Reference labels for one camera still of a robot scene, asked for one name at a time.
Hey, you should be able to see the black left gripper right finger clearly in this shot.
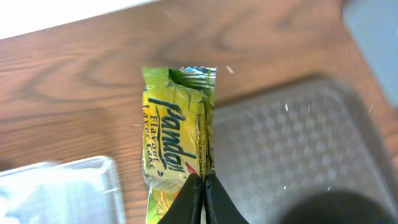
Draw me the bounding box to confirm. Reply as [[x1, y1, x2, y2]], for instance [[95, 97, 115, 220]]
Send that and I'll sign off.
[[204, 174, 248, 224]]

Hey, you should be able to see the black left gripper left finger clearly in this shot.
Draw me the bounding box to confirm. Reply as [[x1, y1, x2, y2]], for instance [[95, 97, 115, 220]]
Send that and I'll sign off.
[[158, 174, 204, 224]]

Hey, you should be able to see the green yellow snack wrapper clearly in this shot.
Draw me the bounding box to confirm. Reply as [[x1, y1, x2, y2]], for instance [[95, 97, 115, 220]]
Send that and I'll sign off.
[[142, 67, 217, 223]]

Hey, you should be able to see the dark blue plate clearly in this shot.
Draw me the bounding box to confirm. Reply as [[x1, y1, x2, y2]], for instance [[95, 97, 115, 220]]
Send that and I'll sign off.
[[279, 190, 397, 224]]

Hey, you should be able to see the grey dishwasher rack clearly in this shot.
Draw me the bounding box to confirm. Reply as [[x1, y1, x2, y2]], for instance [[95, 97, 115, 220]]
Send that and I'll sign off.
[[342, 0, 397, 108]]

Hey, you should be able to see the clear plastic bin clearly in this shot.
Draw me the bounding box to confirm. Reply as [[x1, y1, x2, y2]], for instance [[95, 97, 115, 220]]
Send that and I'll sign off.
[[1, 156, 126, 224]]

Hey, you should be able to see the brown serving tray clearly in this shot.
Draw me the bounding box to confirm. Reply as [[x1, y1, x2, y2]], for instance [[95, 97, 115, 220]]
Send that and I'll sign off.
[[213, 78, 397, 223]]

